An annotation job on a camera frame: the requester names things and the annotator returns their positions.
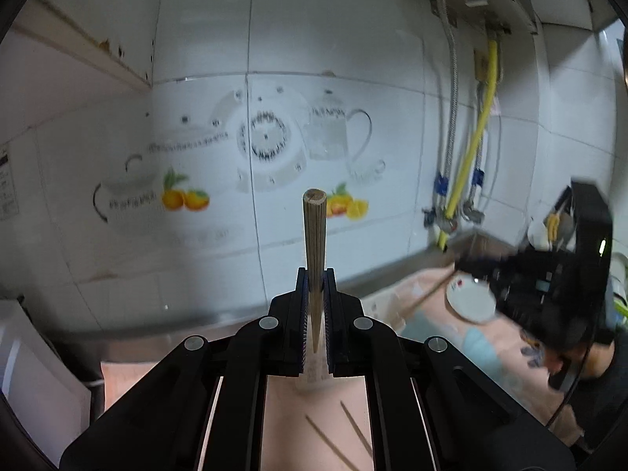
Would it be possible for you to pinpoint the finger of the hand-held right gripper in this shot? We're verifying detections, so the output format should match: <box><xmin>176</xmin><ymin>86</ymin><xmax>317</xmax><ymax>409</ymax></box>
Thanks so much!
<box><xmin>454</xmin><ymin>250</ymin><xmax>509</xmax><ymax>283</ymax></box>

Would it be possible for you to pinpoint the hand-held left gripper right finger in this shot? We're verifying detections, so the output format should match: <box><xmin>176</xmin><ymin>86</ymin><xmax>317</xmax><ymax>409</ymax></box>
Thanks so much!
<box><xmin>323</xmin><ymin>267</ymin><xmax>576</xmax><ymax>471</ymax></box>

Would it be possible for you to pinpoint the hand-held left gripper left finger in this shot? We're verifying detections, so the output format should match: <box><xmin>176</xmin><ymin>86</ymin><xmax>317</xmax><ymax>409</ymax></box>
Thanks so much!
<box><xmin>61</xmin><ymin>267</ymin><xmax>311</xmax><ymax>471</ymax></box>

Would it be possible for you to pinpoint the wooden chopstick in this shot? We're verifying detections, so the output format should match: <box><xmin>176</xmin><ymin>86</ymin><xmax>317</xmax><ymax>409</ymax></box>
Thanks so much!
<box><xmin>305</xmin><ymin>414</ymin><xmax>365</xmax><ymax>471</ymax></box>
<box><xmin>402</xmin><ymin>275</ymin><xmax>458</xmax><ymax>313</ymax></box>
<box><xmin>340</xmin><ymin>401</ymin><xmax>374</xmax><ymax>458</ymax></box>
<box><xmin>301</xmin><ymin>188</ymin><xmax>330</xmax><ymax>394</ymax></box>

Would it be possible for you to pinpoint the person's right forearm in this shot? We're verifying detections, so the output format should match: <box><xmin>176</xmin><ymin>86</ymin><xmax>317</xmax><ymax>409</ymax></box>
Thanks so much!
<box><xmin>564</xmin><ymin>338</ymin><xmax>620</xmax><ymax>405</ymax></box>

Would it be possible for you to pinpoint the white dish with red print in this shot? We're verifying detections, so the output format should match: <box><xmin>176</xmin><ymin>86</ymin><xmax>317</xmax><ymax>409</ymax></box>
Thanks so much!
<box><xmin>445</xmin><ymin>275</ymin><xmax>498</xmax><ymax>325</ymax></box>

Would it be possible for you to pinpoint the white bowl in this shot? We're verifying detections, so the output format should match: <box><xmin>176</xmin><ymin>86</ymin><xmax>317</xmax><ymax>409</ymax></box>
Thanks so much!
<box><xmin>527</xmin><ymin>219</ymin><xmax>554</xmax><ymax>252</ymax></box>

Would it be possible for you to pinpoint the peach printed towel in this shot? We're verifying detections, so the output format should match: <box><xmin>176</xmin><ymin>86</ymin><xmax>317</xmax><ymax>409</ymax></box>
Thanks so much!
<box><xmin>100</xmin><ymin>262</ymin><xmax>584</xmax><ymax>471</ymax></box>

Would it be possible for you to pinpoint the white box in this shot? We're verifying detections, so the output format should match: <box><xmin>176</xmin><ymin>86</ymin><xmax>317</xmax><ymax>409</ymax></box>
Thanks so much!
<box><xmin>0</xmin><ymin>298</ymin><xmax>92</xmax><ymax>433</ymax></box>

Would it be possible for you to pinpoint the black cable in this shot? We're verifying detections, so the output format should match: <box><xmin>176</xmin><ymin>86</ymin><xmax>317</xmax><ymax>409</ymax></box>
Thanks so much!
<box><xmin>544</xmin><ymin>336</ymin><xmax>598</xmax><ymax>433</ymax></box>

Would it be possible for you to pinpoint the braided metal hose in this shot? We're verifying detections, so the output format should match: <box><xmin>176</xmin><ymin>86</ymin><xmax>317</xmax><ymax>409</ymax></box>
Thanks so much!
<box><xmin>468</xmin><ymin>83</ymin><xmax>492</xmax><ymax>217</ymax></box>
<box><xmin>431</xmin><ymin>0</ymin><xmax>460</xmax><ymax>217</ymax></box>

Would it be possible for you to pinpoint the yellow gas hose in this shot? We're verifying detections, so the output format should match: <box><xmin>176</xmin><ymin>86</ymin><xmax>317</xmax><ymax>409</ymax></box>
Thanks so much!
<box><xmin>438</xmin><ymin>39</ymin><xmax>499</xmax><ymax>252</ymax></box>

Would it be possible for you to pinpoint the printed wall label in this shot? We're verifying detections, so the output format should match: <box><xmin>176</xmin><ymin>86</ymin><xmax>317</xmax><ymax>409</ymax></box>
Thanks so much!
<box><xmin>0</xmin><ymin>144</ymin><xmax>21</xmax><ymax>223</ymax></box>

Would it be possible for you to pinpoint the wall cabinet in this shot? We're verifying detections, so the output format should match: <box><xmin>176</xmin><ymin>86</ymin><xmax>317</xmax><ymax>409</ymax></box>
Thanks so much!
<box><xmin>0</xmin><ymin>0</ymin><xmax>154</xmax><ymax>95</ymax></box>

